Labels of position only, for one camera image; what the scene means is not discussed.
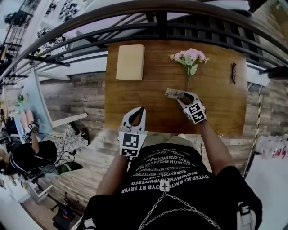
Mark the clear plastic bag red print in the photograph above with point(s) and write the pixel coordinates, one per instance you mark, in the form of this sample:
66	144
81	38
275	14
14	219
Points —
272	148

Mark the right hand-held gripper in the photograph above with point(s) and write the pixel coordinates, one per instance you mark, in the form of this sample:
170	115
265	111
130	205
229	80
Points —
195	112

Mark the brown wooden table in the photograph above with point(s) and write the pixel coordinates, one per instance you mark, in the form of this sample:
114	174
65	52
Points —
153	96

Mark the beige book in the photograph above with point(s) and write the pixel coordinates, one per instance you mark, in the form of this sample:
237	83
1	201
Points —
130	63

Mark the light blue table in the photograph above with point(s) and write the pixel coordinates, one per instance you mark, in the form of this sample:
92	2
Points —
42	98

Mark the black metal railing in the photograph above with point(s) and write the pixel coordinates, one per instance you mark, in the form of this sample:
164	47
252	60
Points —
161	22

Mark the small green plant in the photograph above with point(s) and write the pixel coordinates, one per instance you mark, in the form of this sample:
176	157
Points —
21	100

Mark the person's left forearm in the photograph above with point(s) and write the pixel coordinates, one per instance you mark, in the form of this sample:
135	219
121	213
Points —
111	175

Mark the person's white shoe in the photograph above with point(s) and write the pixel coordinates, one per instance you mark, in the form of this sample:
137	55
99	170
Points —
181	135

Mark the person's black printed shirt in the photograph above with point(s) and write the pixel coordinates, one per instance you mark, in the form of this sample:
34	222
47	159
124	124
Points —
162	159

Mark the large white table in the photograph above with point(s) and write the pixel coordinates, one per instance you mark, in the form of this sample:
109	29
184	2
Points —
270	191

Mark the pink flower bouquet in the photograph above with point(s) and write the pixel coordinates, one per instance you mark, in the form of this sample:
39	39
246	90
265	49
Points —
190	56

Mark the pink round plate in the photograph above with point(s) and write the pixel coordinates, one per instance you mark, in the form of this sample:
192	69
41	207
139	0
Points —
29	116
23	119

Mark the person's khaki trouser leg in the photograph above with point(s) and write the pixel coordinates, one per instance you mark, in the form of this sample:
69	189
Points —
180	141

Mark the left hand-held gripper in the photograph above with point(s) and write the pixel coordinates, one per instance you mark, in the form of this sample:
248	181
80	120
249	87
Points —
131	144

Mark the person's right forearm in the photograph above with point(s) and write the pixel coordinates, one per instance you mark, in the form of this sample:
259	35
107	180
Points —
216	148

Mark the dark eyeglasses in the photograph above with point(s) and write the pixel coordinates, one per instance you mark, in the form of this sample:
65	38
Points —
233	74

